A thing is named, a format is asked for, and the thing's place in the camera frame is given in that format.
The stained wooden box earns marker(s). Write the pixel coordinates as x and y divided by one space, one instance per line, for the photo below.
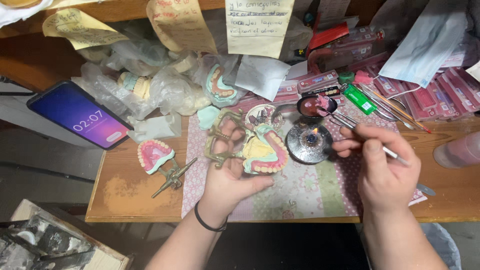
56 240

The pile of pink tooth cards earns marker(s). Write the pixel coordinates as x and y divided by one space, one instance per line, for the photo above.
442 93

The small yellow handwritten note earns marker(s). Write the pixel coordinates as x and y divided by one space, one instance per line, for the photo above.
82 32

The yellow plaster model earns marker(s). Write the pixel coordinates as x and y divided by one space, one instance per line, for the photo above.
137 84

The folded clear plastic bag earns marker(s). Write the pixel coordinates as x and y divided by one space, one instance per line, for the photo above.
155 129

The small glass dish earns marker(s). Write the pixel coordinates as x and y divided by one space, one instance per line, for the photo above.
264 116

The white cloth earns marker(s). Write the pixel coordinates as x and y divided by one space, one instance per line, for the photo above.
18 9

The floral paper mat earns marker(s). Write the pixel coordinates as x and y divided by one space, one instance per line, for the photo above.
311 187

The pink wax lump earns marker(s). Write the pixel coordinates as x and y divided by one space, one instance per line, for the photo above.
363 77

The person's left hand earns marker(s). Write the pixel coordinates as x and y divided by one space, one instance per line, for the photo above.
225 183

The red packet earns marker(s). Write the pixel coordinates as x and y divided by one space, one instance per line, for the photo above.
328 35

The green dental model with teeth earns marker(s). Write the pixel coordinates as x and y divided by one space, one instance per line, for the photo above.
221 88

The large yellow handwritten note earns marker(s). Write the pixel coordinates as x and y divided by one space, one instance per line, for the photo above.
258 30

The heap of clear plastic bags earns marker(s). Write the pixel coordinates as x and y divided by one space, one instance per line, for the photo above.
165 86

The black wrist band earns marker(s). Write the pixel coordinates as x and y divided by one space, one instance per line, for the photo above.
204 223

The black smartphone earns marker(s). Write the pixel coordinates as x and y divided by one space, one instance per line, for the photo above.
78 114

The green lighter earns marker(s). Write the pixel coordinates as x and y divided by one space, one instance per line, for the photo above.
359 99

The metal wax spatula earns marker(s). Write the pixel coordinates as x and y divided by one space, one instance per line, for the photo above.
395 156

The metal alcohol burner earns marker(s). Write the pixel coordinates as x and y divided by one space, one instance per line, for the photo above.
305 148

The curled yellow handwritten note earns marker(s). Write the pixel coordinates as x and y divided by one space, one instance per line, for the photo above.
180 26

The brass articulator with denture model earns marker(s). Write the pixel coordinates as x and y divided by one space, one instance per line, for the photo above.
264 152

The small green roll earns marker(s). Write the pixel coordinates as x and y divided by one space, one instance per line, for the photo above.
346 78

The light blue face mask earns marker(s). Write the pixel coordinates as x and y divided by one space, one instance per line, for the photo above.
423 45

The pink plastic bottle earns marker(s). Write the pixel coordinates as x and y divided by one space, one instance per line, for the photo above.
459 150

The person's right hand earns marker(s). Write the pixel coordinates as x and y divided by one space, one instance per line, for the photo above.
390 180

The metal spoon with pink wax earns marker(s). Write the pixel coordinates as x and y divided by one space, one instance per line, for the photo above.
311 107

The grey trash bag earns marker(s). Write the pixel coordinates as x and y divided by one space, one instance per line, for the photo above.
444 243

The white paper sheet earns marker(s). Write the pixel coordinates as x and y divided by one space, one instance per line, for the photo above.
260 77

